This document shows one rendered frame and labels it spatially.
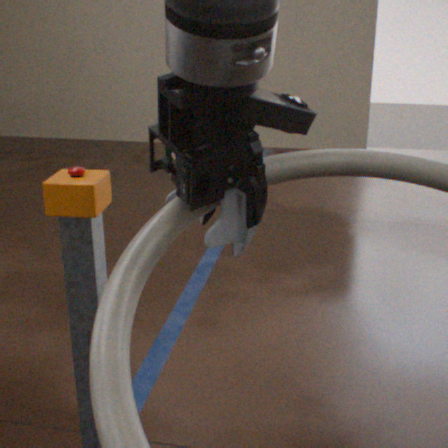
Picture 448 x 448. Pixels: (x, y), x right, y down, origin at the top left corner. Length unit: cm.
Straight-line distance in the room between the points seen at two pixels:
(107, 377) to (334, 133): 592
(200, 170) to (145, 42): 600
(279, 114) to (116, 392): 29
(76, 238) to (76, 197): 11
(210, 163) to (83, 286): 97
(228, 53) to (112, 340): 23
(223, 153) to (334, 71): 569
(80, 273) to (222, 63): 103
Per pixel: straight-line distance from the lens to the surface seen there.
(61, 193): 136
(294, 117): 58
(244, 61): 48
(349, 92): 622
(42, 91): 703
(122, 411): 43
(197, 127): 51
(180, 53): 48
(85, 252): 141
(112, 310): 48
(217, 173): 54
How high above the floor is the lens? 145
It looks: 20 degrees down
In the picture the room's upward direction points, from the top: straight up
